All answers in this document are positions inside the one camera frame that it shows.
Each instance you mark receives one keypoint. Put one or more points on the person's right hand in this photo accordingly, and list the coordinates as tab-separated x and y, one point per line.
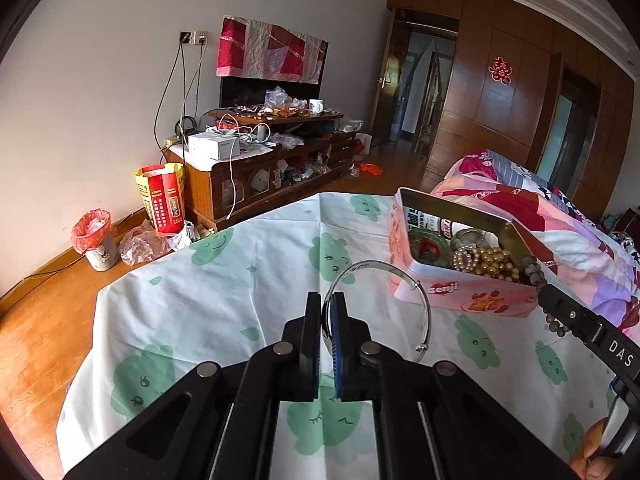
592	465

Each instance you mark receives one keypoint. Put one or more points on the pink tin box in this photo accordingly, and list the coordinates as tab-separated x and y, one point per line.
475	302

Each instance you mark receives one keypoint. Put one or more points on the green jade bangle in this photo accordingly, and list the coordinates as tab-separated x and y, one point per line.
445	247

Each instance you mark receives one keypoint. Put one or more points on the white cardboard box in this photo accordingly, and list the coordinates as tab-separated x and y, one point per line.
212	145

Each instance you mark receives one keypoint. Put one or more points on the wooden television cabinet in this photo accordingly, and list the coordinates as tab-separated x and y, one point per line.
200	190

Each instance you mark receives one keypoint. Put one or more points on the brown wooden door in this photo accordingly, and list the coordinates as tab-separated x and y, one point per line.
387	95

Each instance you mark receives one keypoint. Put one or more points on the white green printed tablecloth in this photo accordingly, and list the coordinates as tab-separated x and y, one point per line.
250	285

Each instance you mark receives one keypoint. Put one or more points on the silver bangle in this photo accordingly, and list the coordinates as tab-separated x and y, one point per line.
421	351

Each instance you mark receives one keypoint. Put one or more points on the trash bin with red bag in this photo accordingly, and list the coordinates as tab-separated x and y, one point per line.
100	255

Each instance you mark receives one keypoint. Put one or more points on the brown wooden wardrobe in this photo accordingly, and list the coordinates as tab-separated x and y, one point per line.
480	110

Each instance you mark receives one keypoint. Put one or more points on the wall power socket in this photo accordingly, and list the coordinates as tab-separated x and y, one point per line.
192	38

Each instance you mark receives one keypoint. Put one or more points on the white paper bag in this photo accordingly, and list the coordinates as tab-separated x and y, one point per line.
364	144

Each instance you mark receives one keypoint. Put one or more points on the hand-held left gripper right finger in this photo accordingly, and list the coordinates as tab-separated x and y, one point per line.
340	350

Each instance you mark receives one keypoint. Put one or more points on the red yellow paper bag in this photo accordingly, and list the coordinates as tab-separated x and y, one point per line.
165	200

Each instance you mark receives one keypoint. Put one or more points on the pile of plastic packets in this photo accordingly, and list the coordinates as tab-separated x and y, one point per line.
280	105

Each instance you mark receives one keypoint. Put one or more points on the pink patchwork bed quilt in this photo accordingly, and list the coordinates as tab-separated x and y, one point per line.
575	245

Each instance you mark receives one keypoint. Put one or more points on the red paper wall decoration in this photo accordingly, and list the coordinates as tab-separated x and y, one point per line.
501	71

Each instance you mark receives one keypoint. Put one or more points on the crumpled clear plastic bag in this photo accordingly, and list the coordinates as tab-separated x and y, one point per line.
145	245

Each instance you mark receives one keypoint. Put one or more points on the white mug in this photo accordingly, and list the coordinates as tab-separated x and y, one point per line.
316	106

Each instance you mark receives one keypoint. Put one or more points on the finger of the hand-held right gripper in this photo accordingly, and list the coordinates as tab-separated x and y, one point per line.
590	335

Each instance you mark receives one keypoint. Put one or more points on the red white television cover cloth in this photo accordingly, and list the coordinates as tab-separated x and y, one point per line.
270	50

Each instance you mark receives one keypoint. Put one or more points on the orange plastic wrapper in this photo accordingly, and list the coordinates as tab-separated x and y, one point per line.
370	169

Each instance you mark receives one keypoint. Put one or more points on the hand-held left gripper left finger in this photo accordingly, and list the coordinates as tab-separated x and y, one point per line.
310	350

